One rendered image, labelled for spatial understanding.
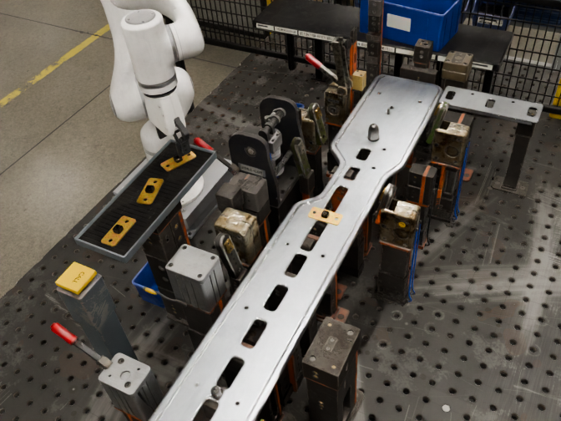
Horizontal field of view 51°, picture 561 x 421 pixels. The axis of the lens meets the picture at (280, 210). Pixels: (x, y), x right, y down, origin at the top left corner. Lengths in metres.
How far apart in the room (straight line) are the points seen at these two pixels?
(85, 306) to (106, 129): 2.50
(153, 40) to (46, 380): 0.95
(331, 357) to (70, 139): 2.76
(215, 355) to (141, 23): 0.68
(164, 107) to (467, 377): 0.98
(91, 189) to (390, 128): 1.96
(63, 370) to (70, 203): 1.66
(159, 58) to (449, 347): 1.01
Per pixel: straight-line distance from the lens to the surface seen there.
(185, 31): 1.25
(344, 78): 1.77
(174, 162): 1.44
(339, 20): 2.23
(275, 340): 1.26
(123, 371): 1.22
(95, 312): 1.30
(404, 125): 1.76
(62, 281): 1.27
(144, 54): 1.24
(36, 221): 3.24
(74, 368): 1.71
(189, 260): 1.28
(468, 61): 1.96
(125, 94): 1.64
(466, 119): 1.84
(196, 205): 1.85
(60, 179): 3.44
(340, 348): 1.21
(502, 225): 1.93
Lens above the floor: 2.06
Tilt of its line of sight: 45 degrees down
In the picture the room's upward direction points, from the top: 6 degrees counter-clockwise
